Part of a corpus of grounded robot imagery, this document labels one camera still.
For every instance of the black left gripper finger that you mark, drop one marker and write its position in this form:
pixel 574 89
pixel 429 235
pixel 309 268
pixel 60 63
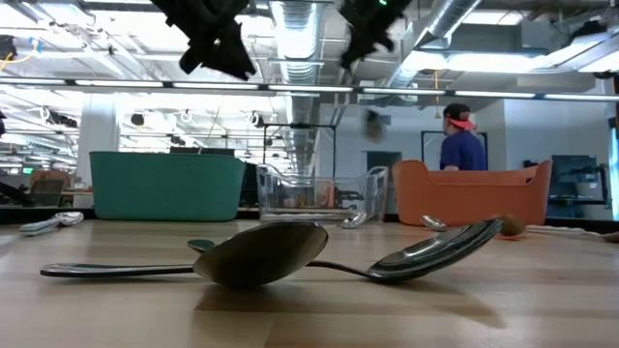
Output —
pixel 192 60
pixel 229 58

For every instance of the black metal spoon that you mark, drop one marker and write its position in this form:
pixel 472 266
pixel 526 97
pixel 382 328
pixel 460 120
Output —
pixel 261 256
pixel 435 253

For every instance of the long ceiling light strip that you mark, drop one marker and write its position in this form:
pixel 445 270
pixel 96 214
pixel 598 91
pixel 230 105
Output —
pixel 309 88

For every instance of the white column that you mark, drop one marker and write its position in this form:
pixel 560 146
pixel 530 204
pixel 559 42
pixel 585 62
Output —
pixel 97 140

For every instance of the teal green plastic bin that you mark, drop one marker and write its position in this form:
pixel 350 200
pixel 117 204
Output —
pixel 164 188

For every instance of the person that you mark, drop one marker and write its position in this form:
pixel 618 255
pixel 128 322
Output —
pixel 462 150

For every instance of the clear plastic bin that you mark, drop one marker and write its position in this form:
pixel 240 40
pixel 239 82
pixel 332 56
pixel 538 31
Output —
pixel 374 193

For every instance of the orange plastic bin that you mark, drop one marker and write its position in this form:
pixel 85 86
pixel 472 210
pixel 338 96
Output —
pixel 474 203

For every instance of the brown office chair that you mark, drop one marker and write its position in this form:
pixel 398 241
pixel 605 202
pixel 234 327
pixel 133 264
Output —
pixel 48 191

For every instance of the black computer monitor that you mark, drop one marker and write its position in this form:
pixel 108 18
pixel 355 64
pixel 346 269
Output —
pixel 573 169

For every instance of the blue lit screen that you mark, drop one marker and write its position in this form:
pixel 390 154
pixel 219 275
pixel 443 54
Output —
pixel 615 174

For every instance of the silver ventilation duct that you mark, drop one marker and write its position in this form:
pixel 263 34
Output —
pixel 295 38
pixel 442 19

